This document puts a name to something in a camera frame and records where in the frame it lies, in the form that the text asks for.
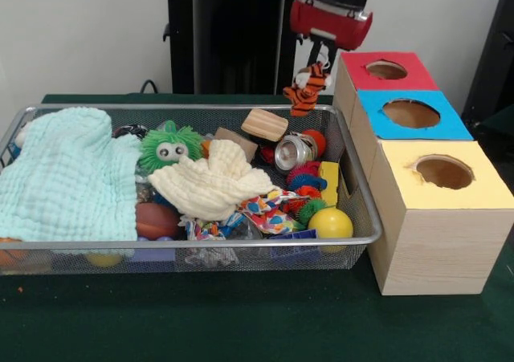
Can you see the blue building block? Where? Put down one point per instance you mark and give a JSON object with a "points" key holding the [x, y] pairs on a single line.
{"points": [[297, 234]]}

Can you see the black chair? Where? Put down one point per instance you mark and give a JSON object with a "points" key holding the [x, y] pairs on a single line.
{"points": [[494, 65]]}

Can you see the orange striped tiger plush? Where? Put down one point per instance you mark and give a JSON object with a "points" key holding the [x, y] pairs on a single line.
{"points": [[307, 89]]}

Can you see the red ball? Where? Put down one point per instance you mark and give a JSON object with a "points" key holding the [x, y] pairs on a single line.
{"points": [[320, 139]]}

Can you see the yellow ball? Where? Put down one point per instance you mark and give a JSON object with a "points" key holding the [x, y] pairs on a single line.
{"points": [[331, 222]]}

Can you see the striped wooden block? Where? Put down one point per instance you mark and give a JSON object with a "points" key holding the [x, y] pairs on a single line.
{"points": [[265, 123]]}

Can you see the mint green cloth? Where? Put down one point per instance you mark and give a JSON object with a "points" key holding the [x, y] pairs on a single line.
{"points": [[64, 177]]}

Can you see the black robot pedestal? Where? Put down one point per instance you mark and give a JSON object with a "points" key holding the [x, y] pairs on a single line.
{"points": [[225, 49]]}

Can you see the yellow foam block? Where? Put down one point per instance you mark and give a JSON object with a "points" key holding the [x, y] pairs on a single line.
{"points": [[328, 181]]}

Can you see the dark green table cloth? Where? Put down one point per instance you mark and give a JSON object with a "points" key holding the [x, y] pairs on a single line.
{"points": [[241, 318]]}

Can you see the silver metal cup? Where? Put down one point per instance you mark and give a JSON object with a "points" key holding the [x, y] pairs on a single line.
{"points": [[293, 153]]}

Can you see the brown toy football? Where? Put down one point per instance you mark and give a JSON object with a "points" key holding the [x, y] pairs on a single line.
{"points": [[156, 219]]}

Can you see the clear mesh bin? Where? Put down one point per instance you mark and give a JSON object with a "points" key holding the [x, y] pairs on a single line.
{"points": [[353, 209]]}

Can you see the wooden box with three holes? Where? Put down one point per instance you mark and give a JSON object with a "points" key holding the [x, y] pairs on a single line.
{"points": [[437, 241]]}

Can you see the brown cardboard piece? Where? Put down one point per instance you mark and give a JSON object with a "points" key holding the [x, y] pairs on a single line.
{"points": [[241, 139]]}

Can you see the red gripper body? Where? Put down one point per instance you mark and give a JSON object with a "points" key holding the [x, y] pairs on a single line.
{"points": [[329, 25]]}

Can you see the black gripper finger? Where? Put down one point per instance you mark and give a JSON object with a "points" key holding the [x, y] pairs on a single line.
{"points": [[316, 55], [330, 57]]}

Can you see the clear plastic bottle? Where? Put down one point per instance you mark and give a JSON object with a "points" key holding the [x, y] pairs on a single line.
{"points": [[247, 231]]}

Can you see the rainbow spiky caterpillar toy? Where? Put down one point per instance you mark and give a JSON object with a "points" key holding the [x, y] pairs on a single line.
{"points": [[307, 177]]}

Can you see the purple building block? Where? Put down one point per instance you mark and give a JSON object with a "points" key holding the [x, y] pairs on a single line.
{"points": [[158, 238]]}

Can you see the cream cloth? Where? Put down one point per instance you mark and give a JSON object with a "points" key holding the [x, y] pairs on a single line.
{"points": [[213, 181]]}

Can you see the polka dot cloth toy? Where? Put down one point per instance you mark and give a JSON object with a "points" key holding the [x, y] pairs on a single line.
{"points": [[273, 213]]}

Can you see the green spiky puffer toy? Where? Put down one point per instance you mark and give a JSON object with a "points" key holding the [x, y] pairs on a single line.
{"points": [[168, 145]]}

